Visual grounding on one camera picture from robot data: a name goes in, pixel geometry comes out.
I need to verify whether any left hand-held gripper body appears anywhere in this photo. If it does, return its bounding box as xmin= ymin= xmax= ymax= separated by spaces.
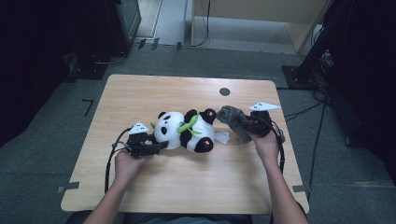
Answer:
xmin=125 ymin=121 xmax=161 ymax=160

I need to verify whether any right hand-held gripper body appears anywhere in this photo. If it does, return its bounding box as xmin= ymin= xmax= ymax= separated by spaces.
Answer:
xmin=247 ymin=101 xmax=282 ymax=138

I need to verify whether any grey fuzzy scarf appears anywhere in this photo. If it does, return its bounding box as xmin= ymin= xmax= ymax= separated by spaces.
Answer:
xmin=216 ymin=105 xmax=260 ymax=145

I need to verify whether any panda plush toy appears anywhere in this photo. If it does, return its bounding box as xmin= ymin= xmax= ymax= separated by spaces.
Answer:
xmin=150 ymin=107 xmax=232 ymax=154

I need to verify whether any person's right hand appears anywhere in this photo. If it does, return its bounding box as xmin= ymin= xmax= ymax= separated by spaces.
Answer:
xmin=247 ymin=130 xmax=282 ymax=171

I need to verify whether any person's left hand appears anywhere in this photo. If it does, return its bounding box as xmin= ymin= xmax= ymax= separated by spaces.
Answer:
xmin=113 ymin=150 xmax=154 ymax=189

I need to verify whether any black metal stand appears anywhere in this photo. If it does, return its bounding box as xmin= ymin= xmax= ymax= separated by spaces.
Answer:
xmin=281 ymin=0 xmax=347 ymax=91

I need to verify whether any person's dark clothing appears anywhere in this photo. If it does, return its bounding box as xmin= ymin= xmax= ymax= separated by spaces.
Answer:
xmin=120 ymin=212 xmax=254 ymax=224

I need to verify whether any black flat stand base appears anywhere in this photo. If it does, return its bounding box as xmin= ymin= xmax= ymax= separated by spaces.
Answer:
xmin=64 ymin=51 xmax=109 ymax=84

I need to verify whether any black chair armrest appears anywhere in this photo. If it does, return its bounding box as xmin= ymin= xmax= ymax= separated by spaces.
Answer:
xmin=64 ymin=210 xmax=94 ymax=224

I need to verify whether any light wooden furniture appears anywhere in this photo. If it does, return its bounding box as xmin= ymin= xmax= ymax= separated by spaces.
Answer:
xmin=190 ymin=0 xmax=332 ymax=54

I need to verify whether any dark cabinet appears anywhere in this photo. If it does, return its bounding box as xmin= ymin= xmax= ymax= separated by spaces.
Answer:
xmin=104 ymin=0 xmax=143 ymax=56

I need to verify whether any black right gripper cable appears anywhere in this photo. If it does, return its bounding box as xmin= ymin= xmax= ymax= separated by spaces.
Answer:
xmin=261 ymin=115 xmax=287 ymax=175

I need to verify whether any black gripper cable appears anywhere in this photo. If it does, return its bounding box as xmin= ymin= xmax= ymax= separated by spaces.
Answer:
xmin=261 ymin=115 xmax=287 ymax=175
xmin=104 ymin=127 xmax=133 ymax=194

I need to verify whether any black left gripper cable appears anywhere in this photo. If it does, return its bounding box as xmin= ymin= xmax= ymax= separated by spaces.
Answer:
xmin=104 ymin=127 xmax=133 ymax=194

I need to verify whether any black floor cable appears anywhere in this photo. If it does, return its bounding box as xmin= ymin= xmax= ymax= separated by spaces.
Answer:
xmin=307 ymin=101 xmax=329 ymax=189

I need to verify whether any tangled cable bundle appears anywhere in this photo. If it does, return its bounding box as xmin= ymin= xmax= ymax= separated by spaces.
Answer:
xmin=310 ymin=49 xmax=334 ymax=101

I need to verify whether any black hanging cable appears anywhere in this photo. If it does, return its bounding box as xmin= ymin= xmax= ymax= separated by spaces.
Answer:
xmin=186 ymin=0 xmax=211 ymax=49

